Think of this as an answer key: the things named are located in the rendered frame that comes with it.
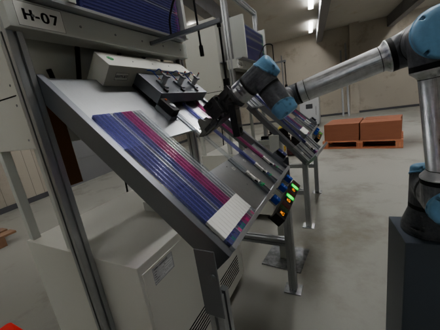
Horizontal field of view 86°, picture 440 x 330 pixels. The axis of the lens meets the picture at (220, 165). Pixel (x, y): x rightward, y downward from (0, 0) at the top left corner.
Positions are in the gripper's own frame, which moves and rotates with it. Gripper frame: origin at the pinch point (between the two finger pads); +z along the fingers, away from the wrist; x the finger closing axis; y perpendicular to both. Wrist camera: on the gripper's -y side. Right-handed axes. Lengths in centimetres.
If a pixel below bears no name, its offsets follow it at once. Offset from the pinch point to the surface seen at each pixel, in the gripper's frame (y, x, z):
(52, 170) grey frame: 13.7, 41.7, 23.3
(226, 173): -16.7, 9.2, -3.5
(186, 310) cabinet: -50, 22, 40
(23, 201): 23, 36, 66
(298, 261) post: -90, -57, 33
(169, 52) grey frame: 44.5, -20.4, 0.3
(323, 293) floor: -99, -35, 20
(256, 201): -29.9, 10.3, -7.0
